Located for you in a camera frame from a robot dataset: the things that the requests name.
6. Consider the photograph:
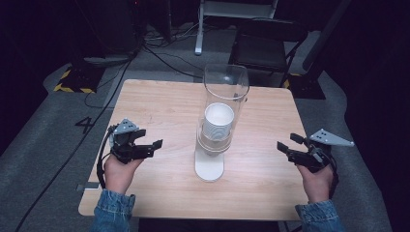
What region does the person's left hand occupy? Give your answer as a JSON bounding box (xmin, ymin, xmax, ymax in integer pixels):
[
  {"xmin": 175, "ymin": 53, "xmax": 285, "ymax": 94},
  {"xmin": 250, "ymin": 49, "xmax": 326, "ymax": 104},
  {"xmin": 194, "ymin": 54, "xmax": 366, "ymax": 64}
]
[{"xmin": 102, "ymin": 154, "xmax": 145, "ymax": 195}]

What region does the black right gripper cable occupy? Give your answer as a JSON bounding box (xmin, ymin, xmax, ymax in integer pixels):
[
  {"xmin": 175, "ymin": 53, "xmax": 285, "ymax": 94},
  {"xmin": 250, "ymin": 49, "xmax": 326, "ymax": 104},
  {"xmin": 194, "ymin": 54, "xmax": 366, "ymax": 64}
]
[{"xmin": 327, "ymin": 154, "xmax": 340, "ymax": 200}]

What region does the white desk frame leg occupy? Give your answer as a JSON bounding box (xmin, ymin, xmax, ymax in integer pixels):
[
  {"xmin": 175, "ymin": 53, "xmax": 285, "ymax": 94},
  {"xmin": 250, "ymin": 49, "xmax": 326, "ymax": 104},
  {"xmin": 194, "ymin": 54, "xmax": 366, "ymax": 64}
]
[{"xmin": 193, "ymin": 0, "xmax": 280, "ymax": 57}]

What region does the black chair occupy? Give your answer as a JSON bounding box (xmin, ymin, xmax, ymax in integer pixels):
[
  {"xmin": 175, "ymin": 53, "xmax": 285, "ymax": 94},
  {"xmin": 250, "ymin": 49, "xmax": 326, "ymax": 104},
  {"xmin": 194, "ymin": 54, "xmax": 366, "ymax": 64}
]
[{"xmin": 227, "ymin": 18, "xmax": 309, "ymax": 89}]

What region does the grey tape strip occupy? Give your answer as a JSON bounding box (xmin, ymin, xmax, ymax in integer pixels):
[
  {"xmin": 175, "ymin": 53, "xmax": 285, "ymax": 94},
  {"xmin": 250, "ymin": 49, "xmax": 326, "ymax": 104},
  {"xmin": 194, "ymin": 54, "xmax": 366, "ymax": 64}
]
[{"xmin": 75, "ymin": 181, "xmax": 102, "ymax": 192}]

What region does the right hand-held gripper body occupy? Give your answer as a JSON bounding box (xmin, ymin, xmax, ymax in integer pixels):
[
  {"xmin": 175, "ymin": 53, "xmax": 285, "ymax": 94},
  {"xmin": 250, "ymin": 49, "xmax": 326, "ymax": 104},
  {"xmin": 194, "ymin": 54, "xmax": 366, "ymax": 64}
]
[{"xmin": 285, "ymin": 129, "xmax": 356, "ymax": 174}]

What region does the black yellow striped base plate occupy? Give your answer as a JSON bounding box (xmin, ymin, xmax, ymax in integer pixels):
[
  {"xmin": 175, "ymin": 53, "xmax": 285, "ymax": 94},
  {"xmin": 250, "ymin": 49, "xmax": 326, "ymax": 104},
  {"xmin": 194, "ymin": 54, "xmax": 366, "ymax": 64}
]
[
  {"xmin": 282, "ymin": 72, "xmax": 328, "ymax": 101},
  {"xmin": 52, "ymin": 65, "xmax": 106, "ymax": 95}
]

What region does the thin black floor cable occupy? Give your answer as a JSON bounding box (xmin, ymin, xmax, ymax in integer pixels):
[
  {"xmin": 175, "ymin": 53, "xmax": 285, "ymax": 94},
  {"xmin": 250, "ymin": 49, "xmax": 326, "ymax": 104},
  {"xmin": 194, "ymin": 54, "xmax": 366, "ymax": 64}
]
[{"xmin": 83, "ymin": 63, "xmax": 131, "ymax": 109}]

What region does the grey flat stand base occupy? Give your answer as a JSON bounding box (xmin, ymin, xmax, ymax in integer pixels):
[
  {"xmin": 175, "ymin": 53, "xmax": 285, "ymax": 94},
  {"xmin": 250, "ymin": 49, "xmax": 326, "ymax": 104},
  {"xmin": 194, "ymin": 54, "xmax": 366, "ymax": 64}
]
[{"xmin": 82, "ymin": 53, "xmax": 132, "ymax": 69}]

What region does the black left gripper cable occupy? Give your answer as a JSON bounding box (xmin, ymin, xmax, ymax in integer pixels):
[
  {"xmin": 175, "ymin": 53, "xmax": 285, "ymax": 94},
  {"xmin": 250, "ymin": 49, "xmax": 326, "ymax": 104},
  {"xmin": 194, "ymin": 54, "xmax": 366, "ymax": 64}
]
[{"xmin": 96, "ymin": 124, "xmax": 118, "ymax": 190}]

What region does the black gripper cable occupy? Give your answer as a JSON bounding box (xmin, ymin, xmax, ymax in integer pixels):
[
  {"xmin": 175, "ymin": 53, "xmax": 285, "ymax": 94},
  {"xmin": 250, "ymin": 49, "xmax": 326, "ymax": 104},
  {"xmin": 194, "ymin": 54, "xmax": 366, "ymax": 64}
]
[
  {"xmin": 96, "ymin": 124, "xmax": 118, "ymax": 190},
  {"xmin": 327, "ymin": 154, "xmax": 340, "ymax": 200}
]

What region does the clear cup dispenser white base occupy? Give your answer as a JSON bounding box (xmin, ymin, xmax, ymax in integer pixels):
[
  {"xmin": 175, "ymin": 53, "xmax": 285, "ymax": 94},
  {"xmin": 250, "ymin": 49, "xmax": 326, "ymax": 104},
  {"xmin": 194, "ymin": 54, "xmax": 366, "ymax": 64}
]
[{"xmin": 193, "ymin": 63, "xmax": 251, "ymax": 183}]

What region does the dark slanted stand pole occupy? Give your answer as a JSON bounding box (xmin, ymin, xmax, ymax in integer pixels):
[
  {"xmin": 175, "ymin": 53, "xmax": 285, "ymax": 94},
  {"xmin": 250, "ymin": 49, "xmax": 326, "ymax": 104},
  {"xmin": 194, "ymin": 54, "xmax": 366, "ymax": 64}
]
[{"xmin": 302, "ymin": 0, "xmax": 353, "ymax": 73}]

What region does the person's right hand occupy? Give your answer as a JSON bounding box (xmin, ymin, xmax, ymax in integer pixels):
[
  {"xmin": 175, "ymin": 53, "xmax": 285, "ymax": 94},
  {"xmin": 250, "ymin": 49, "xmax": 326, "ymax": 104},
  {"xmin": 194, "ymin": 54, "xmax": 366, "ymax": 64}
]
[{"xmin": 295, "ymin": 162, "xmax": 335, "ymax": 204}]

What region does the white paper cup stack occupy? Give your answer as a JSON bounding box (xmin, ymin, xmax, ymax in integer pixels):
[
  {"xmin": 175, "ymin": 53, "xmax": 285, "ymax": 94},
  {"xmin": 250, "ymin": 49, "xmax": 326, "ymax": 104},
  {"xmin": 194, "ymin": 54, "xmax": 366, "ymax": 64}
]
[{"xmin": 200, "ymin": 101, "xmax": 236, "ymax": 143}]

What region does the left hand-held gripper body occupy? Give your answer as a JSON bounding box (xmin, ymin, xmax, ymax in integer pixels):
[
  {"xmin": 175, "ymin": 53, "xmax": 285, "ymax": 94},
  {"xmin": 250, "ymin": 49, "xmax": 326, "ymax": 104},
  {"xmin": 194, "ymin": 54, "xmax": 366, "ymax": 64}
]
[{"xmin": 108, "ymin": 118, "xmax": 155, "ymax": 165}]

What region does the long black floor cable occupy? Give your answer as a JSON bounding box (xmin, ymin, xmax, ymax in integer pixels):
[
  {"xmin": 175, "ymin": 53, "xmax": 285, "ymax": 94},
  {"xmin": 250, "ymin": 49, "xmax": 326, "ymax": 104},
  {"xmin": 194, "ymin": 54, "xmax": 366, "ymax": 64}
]
[{"xmin": 14, "ymin": 47, "xmax": 143, "ymax": 232}]

